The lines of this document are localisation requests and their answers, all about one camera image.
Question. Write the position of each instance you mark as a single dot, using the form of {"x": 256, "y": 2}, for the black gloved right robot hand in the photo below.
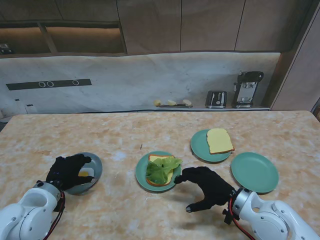
{"x": 212, "y": 187}

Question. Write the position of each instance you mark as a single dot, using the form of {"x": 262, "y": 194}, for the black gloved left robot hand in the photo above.
{"x": 65, "y": 172}

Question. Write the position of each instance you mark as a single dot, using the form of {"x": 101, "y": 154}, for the toy fried egg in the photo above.
{"x": 85, "y": 172}

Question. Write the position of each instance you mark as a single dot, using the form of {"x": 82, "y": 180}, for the toy bread slice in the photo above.
{"x": 220, "y": 141}
{"x": 170, "y": 176}

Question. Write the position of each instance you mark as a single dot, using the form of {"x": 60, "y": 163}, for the green toy lettuce leaf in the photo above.
{"x": 160, "y": 167}

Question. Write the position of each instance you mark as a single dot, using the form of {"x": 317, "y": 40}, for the green round plate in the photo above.
{"x": 200, "y": 147}
{"x": 255, "y": 172}
{"x": 141, "y": 180}

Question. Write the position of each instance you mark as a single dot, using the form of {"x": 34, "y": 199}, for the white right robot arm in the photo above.
{"x": 265, "y": 217}

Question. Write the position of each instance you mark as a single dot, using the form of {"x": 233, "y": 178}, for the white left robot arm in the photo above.
{"x": 30, "y": 212}

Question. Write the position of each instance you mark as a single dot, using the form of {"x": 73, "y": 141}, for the grey round plate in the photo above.
{"x": 96, "y": 165}

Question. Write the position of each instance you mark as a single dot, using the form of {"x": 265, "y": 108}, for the small white box device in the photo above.
{"x": 31, "y": 108}

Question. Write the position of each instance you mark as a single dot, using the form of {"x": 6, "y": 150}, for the white countertop appliance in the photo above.
{"x": 12, "y": 107}

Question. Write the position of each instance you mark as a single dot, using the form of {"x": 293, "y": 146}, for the black toaster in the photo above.
{"x": 216, "y": 100}

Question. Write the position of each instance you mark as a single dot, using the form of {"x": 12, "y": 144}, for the dark flat cutting board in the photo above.
{"x": 175, "y": 106}

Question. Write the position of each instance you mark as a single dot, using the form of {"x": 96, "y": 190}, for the black panel with white rings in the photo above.
{"x": 25, "y": 85}

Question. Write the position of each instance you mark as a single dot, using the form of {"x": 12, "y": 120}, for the black silver coffee machine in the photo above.
{"x": 246, "y": 88}

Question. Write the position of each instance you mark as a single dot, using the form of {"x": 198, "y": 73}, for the dark background equipment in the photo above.
{"x": 317, "y": 110}

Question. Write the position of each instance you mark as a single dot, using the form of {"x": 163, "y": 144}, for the small black shelf item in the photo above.
{"x": 5, "y": 48}

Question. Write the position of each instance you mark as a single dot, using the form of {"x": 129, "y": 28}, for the tall wooden cabinet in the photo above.
{"x": 300, "y": 75}

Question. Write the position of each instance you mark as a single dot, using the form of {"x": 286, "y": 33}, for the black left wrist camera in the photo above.
{"x": 60, "y": 202}

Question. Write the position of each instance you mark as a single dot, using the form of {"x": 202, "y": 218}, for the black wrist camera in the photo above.
{"x": 60, "y": 202}
{"x": 228, "y": 216}

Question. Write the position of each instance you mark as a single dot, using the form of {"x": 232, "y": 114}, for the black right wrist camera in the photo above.
{"x": 228, "y": 216}

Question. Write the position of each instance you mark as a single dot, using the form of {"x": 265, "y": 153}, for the wooden wall shelf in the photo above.
{"x": 82, "y": 25}

